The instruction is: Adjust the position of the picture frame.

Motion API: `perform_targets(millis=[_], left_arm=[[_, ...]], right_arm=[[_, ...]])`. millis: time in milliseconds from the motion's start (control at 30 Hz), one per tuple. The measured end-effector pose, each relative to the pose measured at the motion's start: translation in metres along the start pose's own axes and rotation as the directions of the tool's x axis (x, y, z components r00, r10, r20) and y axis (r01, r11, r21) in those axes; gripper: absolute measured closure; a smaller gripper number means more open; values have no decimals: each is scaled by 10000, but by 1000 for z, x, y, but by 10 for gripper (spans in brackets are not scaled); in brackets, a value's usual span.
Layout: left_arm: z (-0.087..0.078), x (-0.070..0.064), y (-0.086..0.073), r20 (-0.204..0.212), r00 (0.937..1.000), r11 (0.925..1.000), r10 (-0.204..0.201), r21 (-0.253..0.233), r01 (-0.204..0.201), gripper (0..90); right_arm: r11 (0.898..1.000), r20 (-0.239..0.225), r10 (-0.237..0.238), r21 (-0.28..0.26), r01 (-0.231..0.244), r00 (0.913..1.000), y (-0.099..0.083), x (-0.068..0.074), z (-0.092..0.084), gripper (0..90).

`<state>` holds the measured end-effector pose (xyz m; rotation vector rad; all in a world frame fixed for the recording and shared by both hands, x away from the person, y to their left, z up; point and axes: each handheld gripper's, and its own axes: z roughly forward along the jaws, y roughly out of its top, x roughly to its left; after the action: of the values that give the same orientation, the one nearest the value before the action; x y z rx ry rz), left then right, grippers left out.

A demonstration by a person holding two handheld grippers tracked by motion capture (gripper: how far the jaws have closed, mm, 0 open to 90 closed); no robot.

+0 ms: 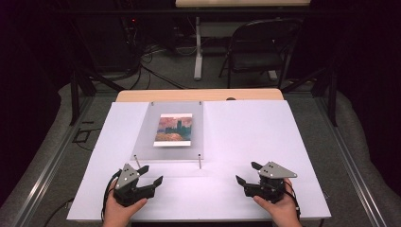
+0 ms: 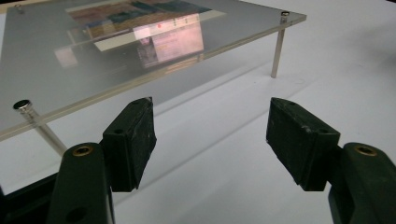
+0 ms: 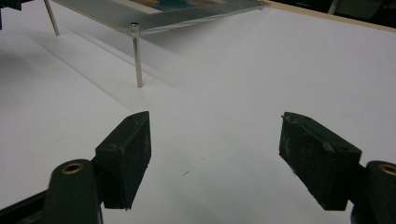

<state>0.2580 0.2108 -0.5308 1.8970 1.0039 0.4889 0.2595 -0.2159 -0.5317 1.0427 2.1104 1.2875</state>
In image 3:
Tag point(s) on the metal frame post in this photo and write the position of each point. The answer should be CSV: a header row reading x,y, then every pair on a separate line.
x,y
52,18
137,59

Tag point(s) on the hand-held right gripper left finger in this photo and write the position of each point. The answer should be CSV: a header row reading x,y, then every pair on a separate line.
x,y
124,161

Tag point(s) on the clear acrylic photo frame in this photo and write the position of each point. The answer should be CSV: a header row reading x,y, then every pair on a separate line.
x,y
124,14

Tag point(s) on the white metal stand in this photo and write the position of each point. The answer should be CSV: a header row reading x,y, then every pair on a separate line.
x,y
332,6

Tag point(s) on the painting print card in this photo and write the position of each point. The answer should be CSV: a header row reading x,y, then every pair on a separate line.
x,y
174,4

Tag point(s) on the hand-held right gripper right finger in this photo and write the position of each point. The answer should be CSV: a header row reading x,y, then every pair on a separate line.
x,y
317,161

